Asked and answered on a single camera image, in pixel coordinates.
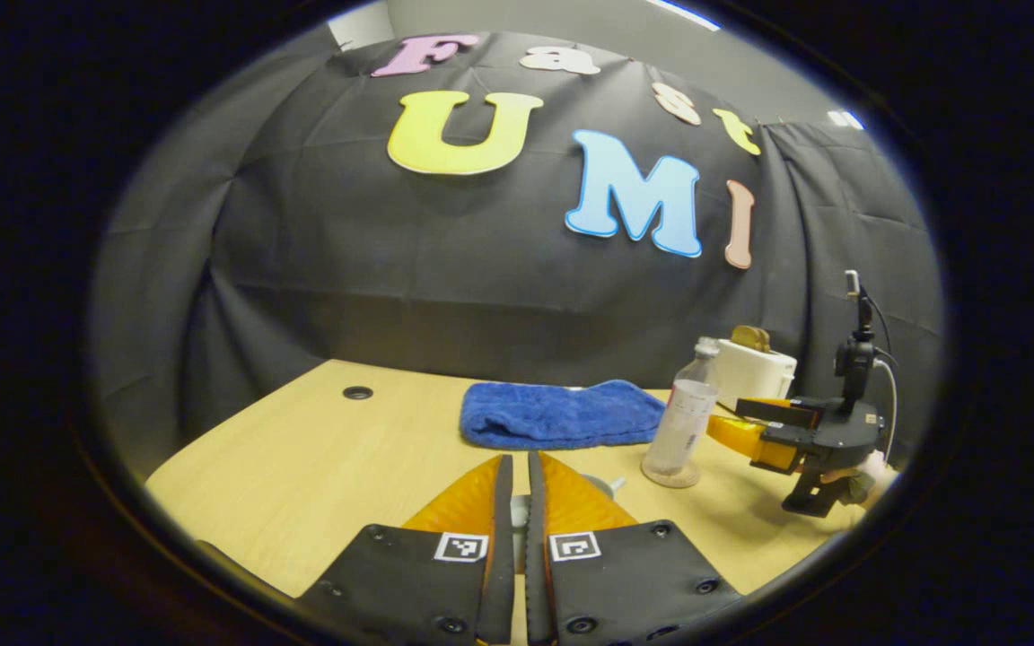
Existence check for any clear plastic water bottle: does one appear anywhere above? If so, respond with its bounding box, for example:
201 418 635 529
641 336 723 490

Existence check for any white toaster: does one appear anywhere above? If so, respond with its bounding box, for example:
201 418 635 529
714 339 798 412

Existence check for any round wooden coaster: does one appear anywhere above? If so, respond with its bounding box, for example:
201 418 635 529
641 458 703 490

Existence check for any black backdrop cloth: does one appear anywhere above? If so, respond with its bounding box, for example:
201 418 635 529
91 31 944 476

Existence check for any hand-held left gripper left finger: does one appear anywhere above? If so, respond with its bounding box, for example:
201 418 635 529
295 452 516 645

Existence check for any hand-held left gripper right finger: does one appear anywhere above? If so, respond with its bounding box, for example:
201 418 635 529
524 449 744 645

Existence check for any blue towel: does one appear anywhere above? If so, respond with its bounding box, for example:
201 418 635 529
460 379 667 451

